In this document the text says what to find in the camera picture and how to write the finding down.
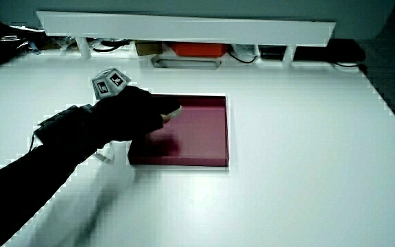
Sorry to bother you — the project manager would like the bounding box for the person's right hand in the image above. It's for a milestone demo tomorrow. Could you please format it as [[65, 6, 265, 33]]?
[[91, 67, 182, 143]]

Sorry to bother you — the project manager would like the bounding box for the white eraser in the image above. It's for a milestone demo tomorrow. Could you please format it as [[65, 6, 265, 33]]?
[[167, 106, 183, 119]]

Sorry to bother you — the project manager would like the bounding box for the person's right forearm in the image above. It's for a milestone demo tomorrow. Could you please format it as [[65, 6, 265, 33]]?
[[0, 104, 116, 247]]

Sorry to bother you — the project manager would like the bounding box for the tan cardboard box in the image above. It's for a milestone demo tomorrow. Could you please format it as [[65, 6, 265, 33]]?
[[135, 40, 165, 57]]

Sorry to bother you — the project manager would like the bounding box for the maroon rectangular tray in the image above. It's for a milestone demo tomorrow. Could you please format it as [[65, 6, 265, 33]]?
[[127, 93, 230, 168]]

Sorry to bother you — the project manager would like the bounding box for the orange box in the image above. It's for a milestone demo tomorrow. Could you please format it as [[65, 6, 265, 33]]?
[[169, 42, 229, 58]]

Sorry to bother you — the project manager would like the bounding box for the white desk shelf riser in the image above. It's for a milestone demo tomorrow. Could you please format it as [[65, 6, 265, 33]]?
[[36, 10, 337, 68]]

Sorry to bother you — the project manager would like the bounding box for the white plastic packet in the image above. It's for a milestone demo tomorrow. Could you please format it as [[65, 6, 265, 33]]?
[[231, 44, 261, 58]]

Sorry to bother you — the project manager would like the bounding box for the black bag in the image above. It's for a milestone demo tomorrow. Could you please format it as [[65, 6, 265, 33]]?
[[0, 21, 45, 75]]

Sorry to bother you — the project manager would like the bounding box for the large black box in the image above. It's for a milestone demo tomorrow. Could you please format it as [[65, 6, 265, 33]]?
[[294, 38, 367, 64]]

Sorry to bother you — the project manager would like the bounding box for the black cable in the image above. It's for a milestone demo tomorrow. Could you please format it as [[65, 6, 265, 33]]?
[[92, 40, 130, 54], [332, 60, 368, 72], [228, 50, 257, 64]]

